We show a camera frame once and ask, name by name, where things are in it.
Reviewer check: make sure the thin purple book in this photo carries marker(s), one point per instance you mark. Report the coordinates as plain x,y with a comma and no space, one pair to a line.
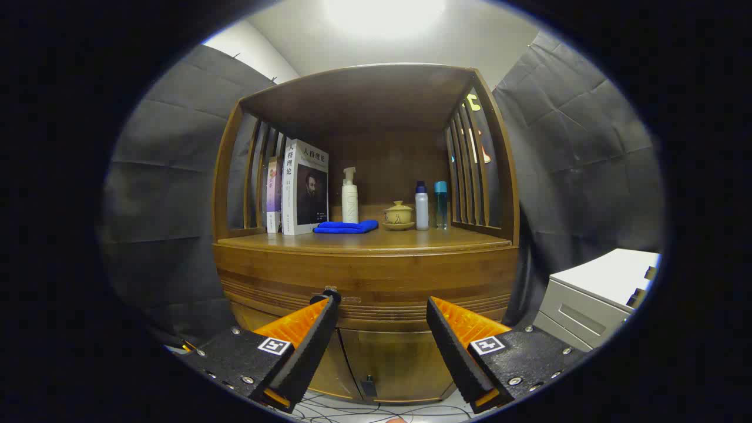
274,194

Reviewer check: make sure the wooden cabinet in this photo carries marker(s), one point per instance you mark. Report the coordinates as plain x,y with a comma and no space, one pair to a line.
382,100

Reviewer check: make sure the grey drawer unit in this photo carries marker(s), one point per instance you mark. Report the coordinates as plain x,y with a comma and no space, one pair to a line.
593,282

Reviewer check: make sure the large white portrait book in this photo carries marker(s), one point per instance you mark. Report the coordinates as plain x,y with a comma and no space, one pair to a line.
305,188

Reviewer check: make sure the blue folded cloth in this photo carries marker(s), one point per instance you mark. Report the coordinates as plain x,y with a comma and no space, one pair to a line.
346,227

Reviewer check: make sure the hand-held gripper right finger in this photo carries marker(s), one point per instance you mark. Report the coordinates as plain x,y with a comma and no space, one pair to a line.
455,352

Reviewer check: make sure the clear teal bottle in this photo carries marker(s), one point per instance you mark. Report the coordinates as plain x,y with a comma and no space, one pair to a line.
440,205

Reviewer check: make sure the wooden drawer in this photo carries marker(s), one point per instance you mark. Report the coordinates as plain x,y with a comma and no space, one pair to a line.
382,276

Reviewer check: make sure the black drawer knob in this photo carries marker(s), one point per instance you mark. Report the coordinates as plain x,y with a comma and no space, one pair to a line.
332,292

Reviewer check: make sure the white bottle blue cap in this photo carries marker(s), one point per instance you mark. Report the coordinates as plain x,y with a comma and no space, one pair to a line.
422,208

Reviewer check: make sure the wooden countertop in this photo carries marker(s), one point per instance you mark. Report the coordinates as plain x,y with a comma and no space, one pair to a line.
411,238

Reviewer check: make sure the white pump bottle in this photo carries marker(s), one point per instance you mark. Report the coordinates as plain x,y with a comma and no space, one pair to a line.
350,202

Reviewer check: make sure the black backdrop cloth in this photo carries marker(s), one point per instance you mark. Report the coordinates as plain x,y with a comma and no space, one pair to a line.
587,147
170,176

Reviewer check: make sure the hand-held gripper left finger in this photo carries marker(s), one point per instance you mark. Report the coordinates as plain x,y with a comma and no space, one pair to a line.
311,346

